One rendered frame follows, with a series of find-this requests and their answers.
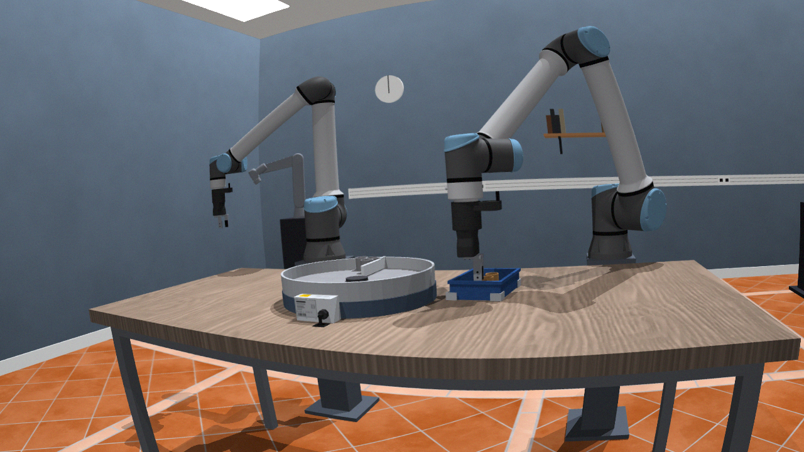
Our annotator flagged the white ceiling light panel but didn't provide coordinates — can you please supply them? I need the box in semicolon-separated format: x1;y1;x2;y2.
181;0;291;23

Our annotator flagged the white control box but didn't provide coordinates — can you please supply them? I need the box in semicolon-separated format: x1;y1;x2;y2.
294;293;341;326

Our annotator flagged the wooden table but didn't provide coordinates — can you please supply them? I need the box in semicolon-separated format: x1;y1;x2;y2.
89;259;801;452

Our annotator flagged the black upright board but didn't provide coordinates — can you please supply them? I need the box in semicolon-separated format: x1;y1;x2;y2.
788;201;804;299

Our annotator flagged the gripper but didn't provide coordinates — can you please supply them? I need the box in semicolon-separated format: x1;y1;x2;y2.
450;201;486;282
211;188;229;229

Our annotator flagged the white wall rail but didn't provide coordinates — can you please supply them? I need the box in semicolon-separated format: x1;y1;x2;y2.
349;174;804;200

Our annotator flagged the white wall clock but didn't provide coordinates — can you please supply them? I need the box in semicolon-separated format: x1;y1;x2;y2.
375;75;405;104

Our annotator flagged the grey turntable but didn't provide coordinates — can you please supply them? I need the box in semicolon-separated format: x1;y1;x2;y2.
280;255;437;320

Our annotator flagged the grey jointed stand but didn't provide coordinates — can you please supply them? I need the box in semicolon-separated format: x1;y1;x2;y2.
247;153;307;211

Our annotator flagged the wooden wall shelf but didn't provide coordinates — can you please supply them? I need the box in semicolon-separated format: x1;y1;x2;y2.
544;131;607;155

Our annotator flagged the black box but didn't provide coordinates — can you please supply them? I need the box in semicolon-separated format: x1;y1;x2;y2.
280;217;308;269

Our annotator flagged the blue crate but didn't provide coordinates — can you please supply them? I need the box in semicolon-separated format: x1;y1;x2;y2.
447;268;521;300

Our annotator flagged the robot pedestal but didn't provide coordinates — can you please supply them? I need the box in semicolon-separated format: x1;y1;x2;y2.
564;384;631;442
305;377;380;422

